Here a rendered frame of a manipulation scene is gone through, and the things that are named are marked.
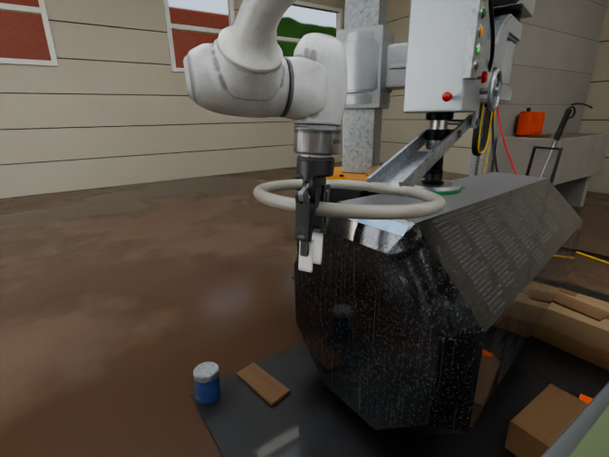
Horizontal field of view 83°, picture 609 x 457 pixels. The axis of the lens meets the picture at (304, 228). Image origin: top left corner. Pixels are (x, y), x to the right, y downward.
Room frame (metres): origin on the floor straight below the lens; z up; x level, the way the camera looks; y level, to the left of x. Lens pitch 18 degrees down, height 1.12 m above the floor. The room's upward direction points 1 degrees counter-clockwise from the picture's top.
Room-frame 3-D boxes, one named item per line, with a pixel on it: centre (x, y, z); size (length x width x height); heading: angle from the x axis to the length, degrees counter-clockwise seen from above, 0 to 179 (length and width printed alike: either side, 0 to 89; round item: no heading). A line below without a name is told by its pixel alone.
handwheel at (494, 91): (1.41, -0.70, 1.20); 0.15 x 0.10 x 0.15; 140
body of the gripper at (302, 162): (0.69, -0.02, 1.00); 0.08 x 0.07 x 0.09; 156
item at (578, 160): (4.03, -2.87, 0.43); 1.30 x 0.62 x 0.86; 123
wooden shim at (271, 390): (1.21, 0.19, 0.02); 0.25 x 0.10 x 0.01; 45
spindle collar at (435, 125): (1.40, -0.54, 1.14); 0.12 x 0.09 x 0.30; 140
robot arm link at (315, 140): (0.69, -0.03, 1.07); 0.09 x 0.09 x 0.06
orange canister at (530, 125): (4.14, -2.65, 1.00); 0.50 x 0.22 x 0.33; 123
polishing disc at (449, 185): (1.39, -0.53, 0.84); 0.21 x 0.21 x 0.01
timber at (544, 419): (0.93, -0.84, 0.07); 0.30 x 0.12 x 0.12; 123
